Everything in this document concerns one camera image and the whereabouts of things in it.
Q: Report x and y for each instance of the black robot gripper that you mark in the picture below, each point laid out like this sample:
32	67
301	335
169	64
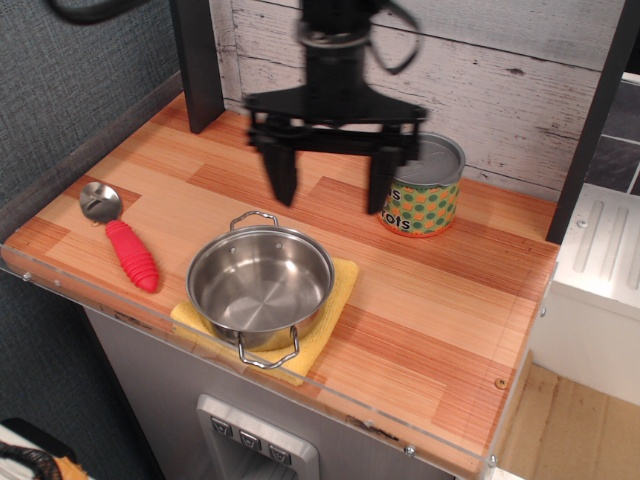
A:
334	111

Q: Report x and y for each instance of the red handled metal scoop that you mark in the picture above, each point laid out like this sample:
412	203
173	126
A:
102	204

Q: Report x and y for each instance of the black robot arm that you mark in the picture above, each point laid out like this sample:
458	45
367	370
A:
338	24

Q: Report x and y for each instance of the peas and carrots can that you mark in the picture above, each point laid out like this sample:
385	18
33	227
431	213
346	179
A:
423	196

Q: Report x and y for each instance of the stainless steel pot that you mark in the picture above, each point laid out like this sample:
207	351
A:
261	287

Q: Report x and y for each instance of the yellow cloth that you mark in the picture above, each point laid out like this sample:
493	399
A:
192	326

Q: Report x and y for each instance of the grey toy fridge front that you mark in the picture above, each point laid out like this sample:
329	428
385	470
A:
162	380

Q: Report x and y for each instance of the silver dispenser panel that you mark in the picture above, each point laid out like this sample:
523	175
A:
242	446

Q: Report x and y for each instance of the white toy sink unit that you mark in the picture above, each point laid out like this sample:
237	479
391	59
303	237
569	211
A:
587	329

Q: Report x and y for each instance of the clear acrylic edge guard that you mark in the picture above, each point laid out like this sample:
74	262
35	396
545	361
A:
346	378

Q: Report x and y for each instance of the black and orange object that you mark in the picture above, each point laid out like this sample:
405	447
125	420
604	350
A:
28	452

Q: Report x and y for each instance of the dark grey right post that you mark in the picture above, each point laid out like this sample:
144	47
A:
611	75

